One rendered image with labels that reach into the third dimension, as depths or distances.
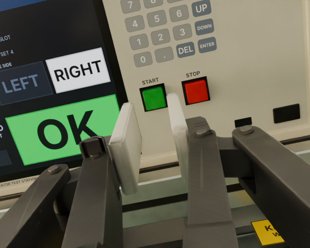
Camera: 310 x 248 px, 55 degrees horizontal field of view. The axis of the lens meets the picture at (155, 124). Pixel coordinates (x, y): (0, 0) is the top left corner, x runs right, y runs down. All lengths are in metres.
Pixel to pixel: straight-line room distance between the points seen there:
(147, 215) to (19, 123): 0.15
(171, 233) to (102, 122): 0.27
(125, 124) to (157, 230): 0.35
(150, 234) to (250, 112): 0.28
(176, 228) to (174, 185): 0.22
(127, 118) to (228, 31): 0.13
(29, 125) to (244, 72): 0.20
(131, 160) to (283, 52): 0.18
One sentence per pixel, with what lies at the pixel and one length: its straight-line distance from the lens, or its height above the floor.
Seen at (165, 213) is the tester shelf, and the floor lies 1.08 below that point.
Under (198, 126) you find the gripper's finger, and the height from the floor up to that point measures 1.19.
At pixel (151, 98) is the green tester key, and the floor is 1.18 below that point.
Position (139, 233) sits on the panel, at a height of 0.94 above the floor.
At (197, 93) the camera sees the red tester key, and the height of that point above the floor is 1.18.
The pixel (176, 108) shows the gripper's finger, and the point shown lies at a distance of 0.17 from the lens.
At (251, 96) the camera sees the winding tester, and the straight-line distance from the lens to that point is 0.28.
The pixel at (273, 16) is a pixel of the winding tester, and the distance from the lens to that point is 0.28.
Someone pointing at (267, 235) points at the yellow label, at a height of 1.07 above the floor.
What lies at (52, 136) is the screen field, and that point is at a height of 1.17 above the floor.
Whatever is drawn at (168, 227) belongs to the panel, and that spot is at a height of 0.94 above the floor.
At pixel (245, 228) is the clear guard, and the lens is 0.28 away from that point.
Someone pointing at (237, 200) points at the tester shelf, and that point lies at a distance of 0.29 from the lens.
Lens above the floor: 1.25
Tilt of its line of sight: 19 degrees down
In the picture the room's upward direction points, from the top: 13 degrees counter-clockwise
